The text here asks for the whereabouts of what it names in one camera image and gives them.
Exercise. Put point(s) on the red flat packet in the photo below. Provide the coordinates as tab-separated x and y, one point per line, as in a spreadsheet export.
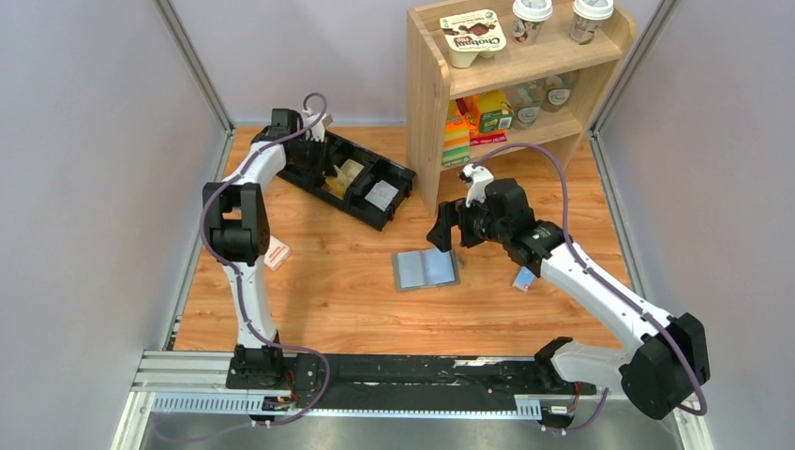
491	138

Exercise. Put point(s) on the Chobani yogurt pack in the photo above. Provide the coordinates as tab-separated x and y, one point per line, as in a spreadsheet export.
472	34

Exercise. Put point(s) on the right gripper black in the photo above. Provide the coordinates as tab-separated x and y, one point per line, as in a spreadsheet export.
462	220

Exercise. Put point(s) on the green yellow box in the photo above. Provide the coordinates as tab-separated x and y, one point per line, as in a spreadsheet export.
490	111

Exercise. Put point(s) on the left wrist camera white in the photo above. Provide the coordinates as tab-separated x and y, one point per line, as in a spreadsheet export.
316	124

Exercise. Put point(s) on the grey card in tray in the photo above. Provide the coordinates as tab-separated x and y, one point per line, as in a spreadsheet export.
381	195

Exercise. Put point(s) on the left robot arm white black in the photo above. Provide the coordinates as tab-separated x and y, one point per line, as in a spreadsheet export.
235	231

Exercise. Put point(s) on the colourful sticky note stack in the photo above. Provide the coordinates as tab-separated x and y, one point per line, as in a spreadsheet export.
456	144

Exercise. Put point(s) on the right paper coffee cup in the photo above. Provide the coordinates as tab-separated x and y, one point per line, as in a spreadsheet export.
588	17

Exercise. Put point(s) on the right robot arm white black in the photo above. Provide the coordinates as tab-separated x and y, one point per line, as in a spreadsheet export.
664	358

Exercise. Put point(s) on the left paper coffee cup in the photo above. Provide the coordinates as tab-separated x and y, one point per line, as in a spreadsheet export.
529	18

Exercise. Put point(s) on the blue card on table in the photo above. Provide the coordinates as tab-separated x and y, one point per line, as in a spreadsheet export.
523	280

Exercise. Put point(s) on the right glass jar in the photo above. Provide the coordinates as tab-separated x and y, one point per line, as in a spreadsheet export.
558	89

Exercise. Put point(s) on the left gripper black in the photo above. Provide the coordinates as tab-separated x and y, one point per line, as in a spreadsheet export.
308	150

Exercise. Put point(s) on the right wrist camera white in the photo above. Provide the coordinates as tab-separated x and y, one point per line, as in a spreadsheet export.
476	178

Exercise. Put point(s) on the paper coffee cup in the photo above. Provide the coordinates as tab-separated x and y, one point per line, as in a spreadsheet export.
588	17
529	18

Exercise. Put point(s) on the tan cards in tray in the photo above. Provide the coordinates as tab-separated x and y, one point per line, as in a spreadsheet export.
352	168

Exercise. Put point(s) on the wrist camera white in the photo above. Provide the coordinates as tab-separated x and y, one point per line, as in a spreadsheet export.
316	124
476	178

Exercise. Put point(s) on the white pink card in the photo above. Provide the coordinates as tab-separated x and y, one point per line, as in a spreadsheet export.
276	254

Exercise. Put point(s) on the black organizer tray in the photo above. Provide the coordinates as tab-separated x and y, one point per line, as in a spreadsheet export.
376	167

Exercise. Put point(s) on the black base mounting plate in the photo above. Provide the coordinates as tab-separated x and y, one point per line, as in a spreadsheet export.
390	382

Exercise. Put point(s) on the left glass jar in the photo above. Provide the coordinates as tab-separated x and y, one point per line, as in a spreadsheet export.
526	103

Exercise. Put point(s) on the glass jar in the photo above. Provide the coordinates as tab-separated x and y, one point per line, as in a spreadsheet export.
526	103
558	89

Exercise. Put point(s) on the orange snack bag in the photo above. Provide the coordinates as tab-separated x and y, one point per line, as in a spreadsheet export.
458	118

